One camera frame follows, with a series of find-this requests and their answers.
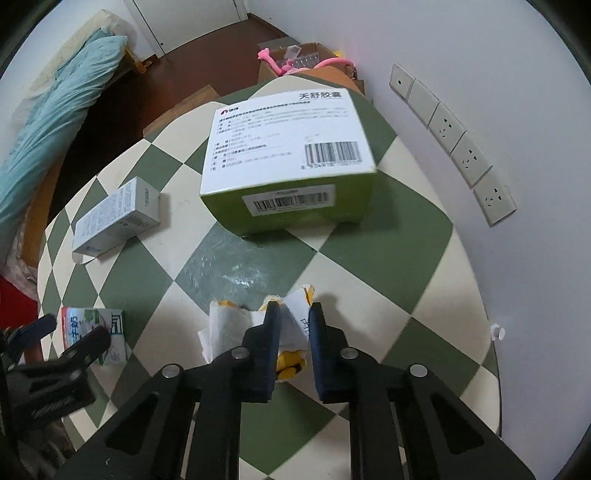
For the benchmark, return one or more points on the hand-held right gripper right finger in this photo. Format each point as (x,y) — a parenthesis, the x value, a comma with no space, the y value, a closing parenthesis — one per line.
(318,355)

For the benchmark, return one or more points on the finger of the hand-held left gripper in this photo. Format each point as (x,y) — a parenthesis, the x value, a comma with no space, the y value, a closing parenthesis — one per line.
(30,334)
(87,346)

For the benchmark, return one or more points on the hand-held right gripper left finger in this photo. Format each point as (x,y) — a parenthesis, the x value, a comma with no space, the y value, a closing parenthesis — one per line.
(272,350)

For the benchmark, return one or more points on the white yellow wrapper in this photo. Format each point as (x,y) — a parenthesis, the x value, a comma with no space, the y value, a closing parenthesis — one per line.
(226,327)

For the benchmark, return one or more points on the red bed skirt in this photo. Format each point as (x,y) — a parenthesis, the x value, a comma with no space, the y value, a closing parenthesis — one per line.
(16,300)

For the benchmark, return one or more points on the patterned bed sheet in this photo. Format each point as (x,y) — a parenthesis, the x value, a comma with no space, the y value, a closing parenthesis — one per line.
(18,251)

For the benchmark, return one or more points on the green checkered table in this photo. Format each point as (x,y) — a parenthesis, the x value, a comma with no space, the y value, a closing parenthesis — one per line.
(258,263)

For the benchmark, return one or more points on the white blue slim carton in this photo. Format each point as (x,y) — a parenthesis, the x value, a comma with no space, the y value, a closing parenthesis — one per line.
(115,219)

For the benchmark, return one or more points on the green white cardboard box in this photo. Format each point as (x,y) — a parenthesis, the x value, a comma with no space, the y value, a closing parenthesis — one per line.
(286,138)

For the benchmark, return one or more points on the light blue duvet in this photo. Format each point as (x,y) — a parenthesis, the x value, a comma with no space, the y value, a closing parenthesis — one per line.
(55,120)

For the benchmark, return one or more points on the flat cardboard sheet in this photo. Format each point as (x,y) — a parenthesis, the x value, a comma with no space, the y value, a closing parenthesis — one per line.
(184,107)

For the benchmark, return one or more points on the cardboard box with pink toy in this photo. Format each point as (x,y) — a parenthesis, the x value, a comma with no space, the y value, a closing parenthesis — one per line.
(332,62)

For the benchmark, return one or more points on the cream mattress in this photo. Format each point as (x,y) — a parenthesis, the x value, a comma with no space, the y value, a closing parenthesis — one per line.
(69,41)

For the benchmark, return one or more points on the white door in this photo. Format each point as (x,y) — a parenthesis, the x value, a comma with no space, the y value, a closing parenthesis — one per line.
(184,23)

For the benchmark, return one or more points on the wooden bed frame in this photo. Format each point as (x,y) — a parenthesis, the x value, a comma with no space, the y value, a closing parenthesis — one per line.
(41,207)

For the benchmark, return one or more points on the white wall socket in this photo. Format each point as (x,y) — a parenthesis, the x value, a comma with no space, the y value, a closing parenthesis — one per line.
(495,198)
(471,158)
(447,128)

